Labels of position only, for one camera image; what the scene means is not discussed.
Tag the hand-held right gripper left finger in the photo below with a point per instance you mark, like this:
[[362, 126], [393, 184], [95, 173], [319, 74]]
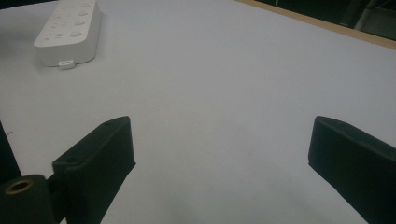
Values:
[[93, 168]]

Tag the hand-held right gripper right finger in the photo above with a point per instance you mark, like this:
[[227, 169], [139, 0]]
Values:
[[355, 161]]

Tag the white power strip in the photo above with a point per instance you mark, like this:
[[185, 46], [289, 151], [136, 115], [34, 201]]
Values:
[[67, 31]]

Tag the metal stand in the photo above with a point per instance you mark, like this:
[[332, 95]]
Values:
[[370, 15]]

